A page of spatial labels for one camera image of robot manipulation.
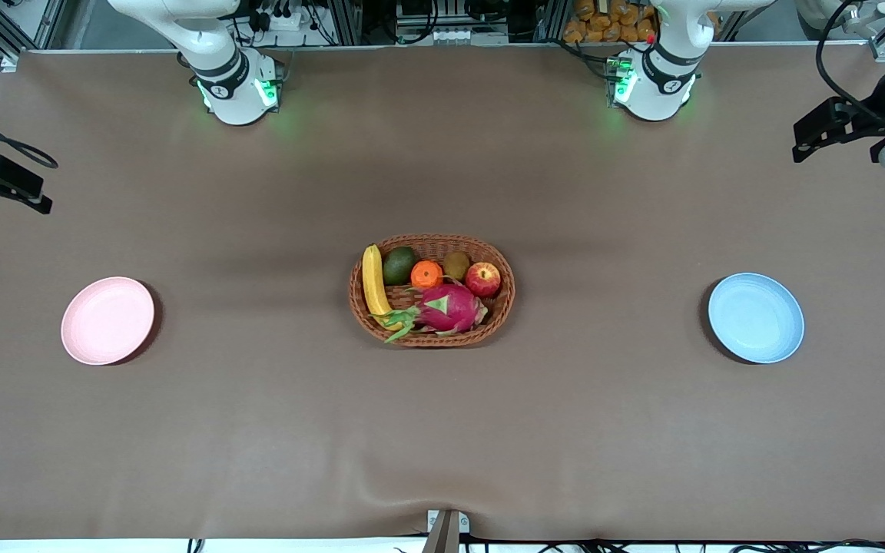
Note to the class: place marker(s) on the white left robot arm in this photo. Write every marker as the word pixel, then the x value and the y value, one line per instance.
pixel 665 77

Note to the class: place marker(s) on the brown kiwi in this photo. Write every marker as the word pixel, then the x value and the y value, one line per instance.
pixel 456 265

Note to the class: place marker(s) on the pink plate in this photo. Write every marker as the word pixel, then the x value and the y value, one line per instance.
pixel 107 320

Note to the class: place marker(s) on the pink dragon fruit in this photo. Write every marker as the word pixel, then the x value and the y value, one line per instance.
pixel 450 307

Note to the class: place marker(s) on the brown wicker basket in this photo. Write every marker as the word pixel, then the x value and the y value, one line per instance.
pixel 431 246

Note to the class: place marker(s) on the white power strip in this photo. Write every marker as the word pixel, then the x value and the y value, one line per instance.
pixel 281 19

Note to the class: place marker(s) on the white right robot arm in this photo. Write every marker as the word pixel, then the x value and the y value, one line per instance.
pixel 220 46

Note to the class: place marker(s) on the orange tangerine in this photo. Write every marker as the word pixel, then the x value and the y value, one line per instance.
pixel 426 275

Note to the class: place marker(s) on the blue plate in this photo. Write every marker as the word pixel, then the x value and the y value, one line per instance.
pixel 756 317

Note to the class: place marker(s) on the red apple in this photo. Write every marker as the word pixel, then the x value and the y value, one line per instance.
pixel 483 279

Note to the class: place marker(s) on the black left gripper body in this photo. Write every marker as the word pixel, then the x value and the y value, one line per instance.
pixel 867 124

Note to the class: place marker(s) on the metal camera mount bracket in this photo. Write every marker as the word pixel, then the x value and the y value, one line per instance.
pixel 446 534

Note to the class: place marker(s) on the green avocado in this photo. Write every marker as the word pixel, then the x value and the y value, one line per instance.
pixel 399 266

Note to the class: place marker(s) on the bag of orange fruit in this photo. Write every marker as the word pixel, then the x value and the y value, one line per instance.
pixel 604 19

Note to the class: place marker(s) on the yellow banana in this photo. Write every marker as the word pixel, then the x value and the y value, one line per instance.
pixel 372 284

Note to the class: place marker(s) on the brown table mat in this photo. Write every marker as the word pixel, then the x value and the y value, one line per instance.
pixel 442 430

